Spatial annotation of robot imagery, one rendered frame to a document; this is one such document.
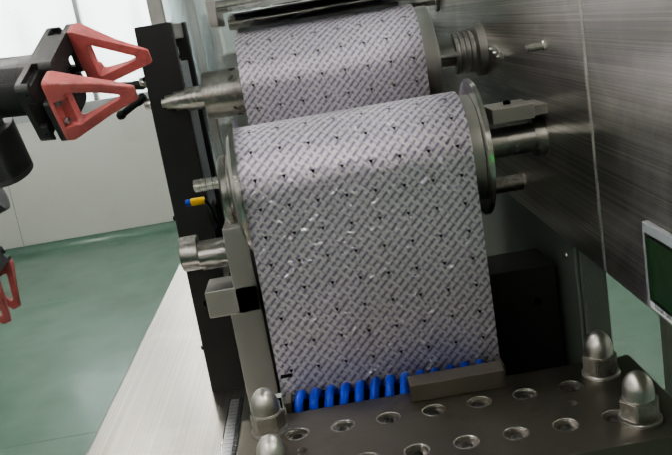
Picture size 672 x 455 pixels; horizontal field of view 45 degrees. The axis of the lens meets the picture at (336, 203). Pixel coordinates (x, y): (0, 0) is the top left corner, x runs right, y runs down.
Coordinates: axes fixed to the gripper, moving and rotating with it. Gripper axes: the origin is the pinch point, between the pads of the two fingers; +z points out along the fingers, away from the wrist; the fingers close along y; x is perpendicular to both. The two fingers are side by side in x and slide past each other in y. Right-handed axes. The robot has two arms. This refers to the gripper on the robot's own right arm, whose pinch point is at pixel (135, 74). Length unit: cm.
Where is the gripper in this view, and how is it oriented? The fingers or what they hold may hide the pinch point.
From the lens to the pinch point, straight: 80.2
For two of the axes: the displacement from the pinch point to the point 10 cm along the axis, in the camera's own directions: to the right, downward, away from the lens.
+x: -1.6, -7.1, -6.8
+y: -0.5, 7.0, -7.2
